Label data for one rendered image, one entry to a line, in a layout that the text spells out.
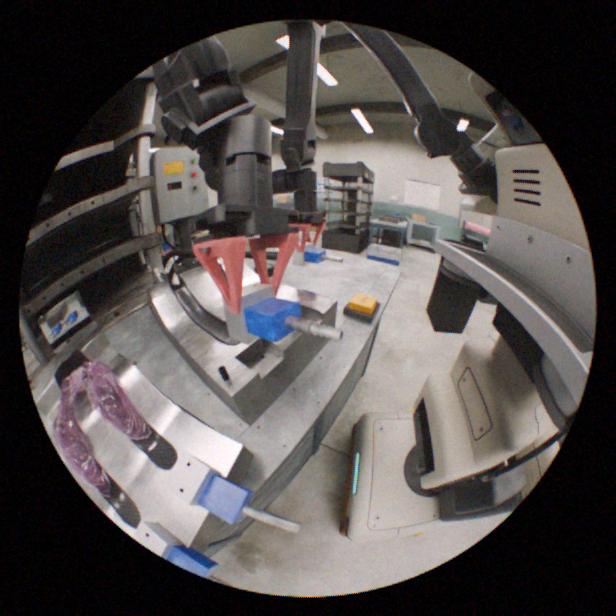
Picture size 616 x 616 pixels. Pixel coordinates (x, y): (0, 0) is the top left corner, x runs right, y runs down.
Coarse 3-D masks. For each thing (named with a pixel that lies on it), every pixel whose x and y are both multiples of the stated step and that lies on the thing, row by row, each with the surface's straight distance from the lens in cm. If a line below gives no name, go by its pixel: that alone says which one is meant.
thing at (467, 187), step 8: (464, 152) 40; (472, 152) 41; (480, 152) 43; (456, 160) 41; (464, 160) 40; (472, 160) 41; (480, 160) 41; (488, 160) 42; (464, 168) 41; (472, 168) 41; (480, 168) 40; (464, 176) 42; (472, 176) 41; (480, 176) 41; (464, 184) 44; (472, 184) 42; (480, 184) 41; (464, 192) 46; (472, 192) 43; (480, 192) 41; (488, 192) 39
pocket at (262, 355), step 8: (256, 344) 28; (264, 344) 29; (272, 344) 27; (240, 352) 26; (248, 352) 27; (256, 352) 29; (264, 352) 29; (272, 352) 28; (280, 352) 26; (240, 360) 27; (248, 360) 28; (256, 360) 28; (264, 360) 28; (272, 360) 28; (280, 360) 26; (256, 368) 27; (264, 368) 27; (272, 368) 25; (264, 376) 25
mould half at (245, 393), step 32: (160, 288) 47; (192, 288) 45; (288, 288) 42; (160, 320) 47; (224, 320) 34; (192, 352) 30; (224, 352) 27; (288, 352) 27; (224, 384) 23; (256, 384) 24; (288, 384) 32; (256, 416) 29
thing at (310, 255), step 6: (306, 246) 48; (312, 246) 50; (294, 252) 49; (306, 252) 47; (312, 252) 46; (318, 252) 46; (324, 252) 48; (294, 258) 49; (300, 258) 48; (306, 258) 47; (312, 258) 46; (318, 258) 46; (324, 258) 46; (330, 258) 46; (336, 258) 45; (342, 258) 45; (294, 264) 50; (300, 264) 49; (306, 264) 49
